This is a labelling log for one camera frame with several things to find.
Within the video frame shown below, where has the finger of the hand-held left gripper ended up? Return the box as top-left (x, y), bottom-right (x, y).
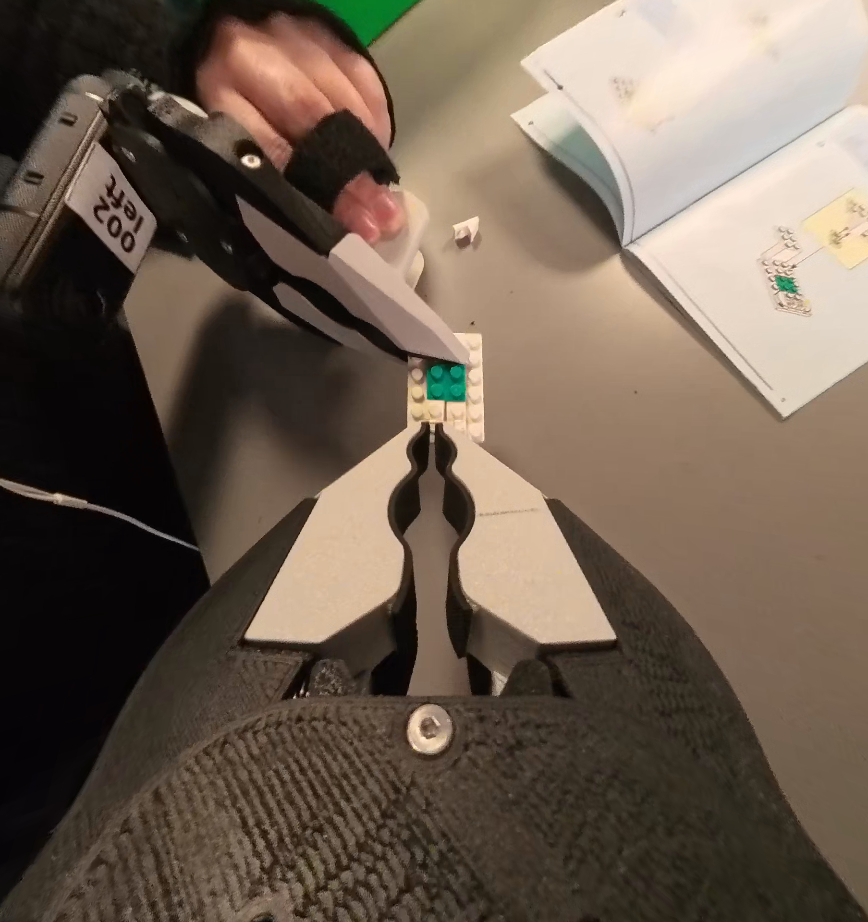
top-left (234, 193), bottom-right (472, 366)
top-left (270, 279), bottom-right (415, 363)

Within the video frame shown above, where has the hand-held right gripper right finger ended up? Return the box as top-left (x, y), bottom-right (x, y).
top-left (434, 425), bottom-right (620, 681)

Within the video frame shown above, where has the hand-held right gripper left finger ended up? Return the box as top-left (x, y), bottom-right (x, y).
top-left (243, 425), bottom-right (436, 681)

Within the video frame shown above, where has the white and green lego assembly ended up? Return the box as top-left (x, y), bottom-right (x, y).
top-left (406, 332), bottom-right (491, 442)

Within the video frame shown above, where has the open pale blue instruction booklet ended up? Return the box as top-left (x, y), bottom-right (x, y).
top-left (512, 0), bottom-right (868, 420)

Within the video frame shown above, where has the person's dark clothing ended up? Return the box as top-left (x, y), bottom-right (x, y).
top-left (0, 284), bottom-right (215, 887)

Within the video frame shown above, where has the person's left hand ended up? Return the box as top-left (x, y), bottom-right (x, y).
top-left (196, 0), bottom-right (406, 246)

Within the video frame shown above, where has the green plastic bin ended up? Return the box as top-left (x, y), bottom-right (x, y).
top-left (331, 0), bottom-right (426, 46)

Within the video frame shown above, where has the person's left forearm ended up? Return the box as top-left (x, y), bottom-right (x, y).
top-left (0, 0), bottom-right (226, 127)

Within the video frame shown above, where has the thin white cord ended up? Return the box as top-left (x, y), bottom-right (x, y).
top-left (0, 464), bottom-right (201, 555)

